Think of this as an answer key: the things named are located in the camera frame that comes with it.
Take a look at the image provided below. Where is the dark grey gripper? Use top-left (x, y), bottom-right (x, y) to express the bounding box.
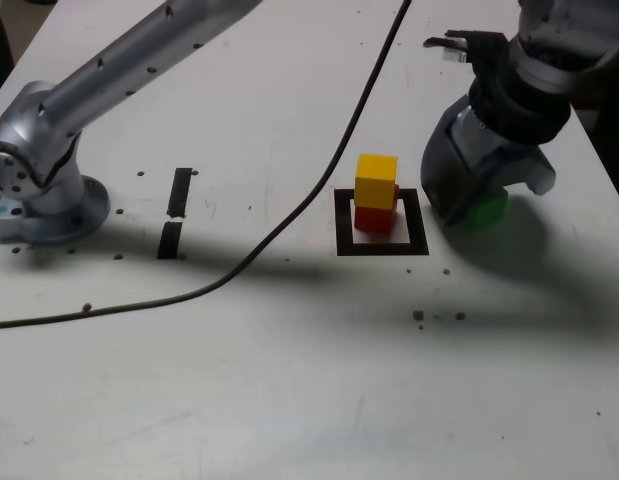
top-left (421, 97), bottom-right (558, 227)

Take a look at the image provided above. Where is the green cube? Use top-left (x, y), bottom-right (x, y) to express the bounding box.
top-left (461, 187), bottom-right (509, 231)

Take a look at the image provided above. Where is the yellow cube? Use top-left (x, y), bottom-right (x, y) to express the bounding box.
top-left (355, 153), bottom-right (399, 209)

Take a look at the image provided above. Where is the red cube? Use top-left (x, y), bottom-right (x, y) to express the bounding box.
top-left (353, 183), bottom-right (401, 234)

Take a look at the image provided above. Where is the black tape square outline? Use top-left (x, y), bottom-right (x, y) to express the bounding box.
top-left (333, 188), bottom-right (430, 257)

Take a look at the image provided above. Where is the black tape strip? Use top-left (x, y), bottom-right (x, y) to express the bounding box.
top-left (156, 167), bottom-right (194, 260)

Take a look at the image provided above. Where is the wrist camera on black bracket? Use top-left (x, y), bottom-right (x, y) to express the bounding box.
top-left (422, 29), bottom-right (513, 66)

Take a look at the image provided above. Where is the black cable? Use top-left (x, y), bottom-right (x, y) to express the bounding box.
top-left (0, 0), bottom-right (413, 331)

